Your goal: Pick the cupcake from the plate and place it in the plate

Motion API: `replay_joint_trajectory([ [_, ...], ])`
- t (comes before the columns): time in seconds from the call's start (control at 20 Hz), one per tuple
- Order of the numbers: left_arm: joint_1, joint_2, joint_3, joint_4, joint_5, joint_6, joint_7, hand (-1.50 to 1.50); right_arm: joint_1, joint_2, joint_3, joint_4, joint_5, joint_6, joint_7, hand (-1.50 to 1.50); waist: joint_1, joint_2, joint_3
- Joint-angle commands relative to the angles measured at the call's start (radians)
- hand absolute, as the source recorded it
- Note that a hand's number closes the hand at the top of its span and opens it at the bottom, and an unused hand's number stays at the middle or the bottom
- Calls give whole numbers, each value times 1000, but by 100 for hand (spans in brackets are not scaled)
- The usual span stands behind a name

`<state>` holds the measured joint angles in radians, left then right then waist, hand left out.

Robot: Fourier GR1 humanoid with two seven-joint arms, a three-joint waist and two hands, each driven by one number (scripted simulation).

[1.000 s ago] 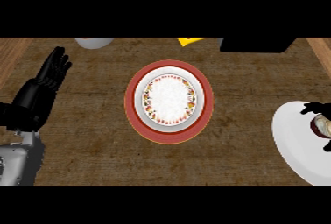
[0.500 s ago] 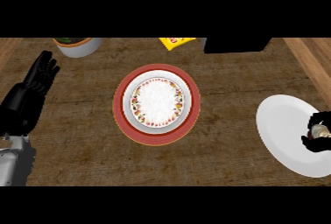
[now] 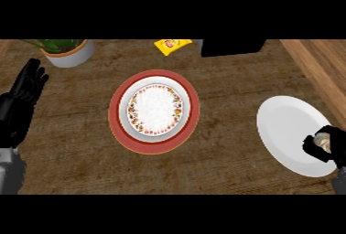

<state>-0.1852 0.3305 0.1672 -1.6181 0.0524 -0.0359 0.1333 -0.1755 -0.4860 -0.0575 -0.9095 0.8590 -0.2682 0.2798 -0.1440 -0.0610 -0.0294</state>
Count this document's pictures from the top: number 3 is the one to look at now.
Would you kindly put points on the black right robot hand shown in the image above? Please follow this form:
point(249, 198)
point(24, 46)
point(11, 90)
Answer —
point(322, 149)

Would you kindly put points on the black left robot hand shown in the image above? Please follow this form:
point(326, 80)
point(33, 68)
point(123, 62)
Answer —
point(20, 100)

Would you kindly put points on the pale cupcake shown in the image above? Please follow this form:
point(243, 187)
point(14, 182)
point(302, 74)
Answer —
point(323, 141)

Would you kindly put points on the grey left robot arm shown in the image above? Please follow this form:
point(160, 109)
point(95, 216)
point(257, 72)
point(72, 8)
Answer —
point(10, 172)

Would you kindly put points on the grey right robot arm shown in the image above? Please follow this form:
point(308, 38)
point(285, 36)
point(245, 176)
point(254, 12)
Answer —
point(341, 181)

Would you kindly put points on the plain white plate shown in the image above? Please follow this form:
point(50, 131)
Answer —
point(289, 131)

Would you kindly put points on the white plate with floral rim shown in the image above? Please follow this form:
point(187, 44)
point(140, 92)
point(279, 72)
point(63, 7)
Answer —
point(156, 109)

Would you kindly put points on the white plant pot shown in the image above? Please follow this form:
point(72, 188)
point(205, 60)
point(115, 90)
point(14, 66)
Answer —
point(72, 56)

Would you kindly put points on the green plant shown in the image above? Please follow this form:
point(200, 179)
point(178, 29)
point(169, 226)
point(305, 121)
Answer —
point(58, 45)

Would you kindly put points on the red round placemat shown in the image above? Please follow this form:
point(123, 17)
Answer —
point(119, 128)

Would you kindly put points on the pale wooden board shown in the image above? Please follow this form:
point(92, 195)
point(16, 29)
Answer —
point(323, 70)

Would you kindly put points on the yellow snack bag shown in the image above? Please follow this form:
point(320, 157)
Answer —
point(172, 45)

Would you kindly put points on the black appliance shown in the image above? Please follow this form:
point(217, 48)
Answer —
point(230, 47)

